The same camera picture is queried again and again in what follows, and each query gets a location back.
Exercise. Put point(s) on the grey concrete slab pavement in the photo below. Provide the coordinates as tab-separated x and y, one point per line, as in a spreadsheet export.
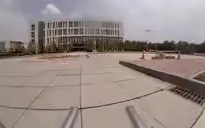
100	86

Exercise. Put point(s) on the white multi-storey building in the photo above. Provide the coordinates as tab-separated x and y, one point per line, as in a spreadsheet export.
80	31

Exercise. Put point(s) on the grey stone kerb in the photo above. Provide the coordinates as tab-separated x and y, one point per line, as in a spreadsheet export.
163	76

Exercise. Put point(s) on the robot's own part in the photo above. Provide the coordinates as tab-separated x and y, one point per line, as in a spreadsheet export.
70	118
135	118

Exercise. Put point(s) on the row of trees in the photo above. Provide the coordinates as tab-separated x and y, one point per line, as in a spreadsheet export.
170	46

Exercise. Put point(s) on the red brick pavement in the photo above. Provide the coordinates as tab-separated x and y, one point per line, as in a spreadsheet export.
176	65

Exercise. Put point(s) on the metal drain grate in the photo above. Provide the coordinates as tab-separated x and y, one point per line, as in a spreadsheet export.
189	94

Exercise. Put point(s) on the low pale building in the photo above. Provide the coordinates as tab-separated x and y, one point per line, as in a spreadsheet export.
8	45

